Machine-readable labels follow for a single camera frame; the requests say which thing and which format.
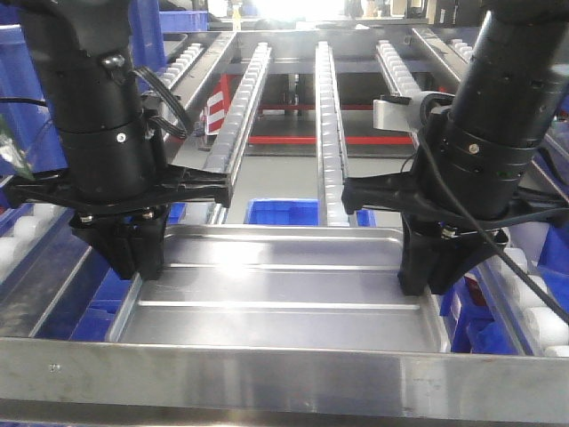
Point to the small silver ribbed tray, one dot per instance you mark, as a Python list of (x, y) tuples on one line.
[(280, 287)]

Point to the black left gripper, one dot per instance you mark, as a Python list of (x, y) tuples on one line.
[(144, 253)]

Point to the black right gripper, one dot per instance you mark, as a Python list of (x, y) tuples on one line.
[(423, 264)]

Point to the steel front shelf bar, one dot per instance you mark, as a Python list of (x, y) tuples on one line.
[(122, 383)]

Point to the small blue plastic bin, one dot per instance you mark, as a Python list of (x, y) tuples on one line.
[(282, 211)]

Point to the white roller track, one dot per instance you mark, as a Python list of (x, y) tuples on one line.
[(226, 153), (332, 161), (396, 74)]

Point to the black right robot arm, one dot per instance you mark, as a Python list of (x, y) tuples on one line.
[(463, 189)]

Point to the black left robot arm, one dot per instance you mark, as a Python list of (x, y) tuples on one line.
[(110, 117)]

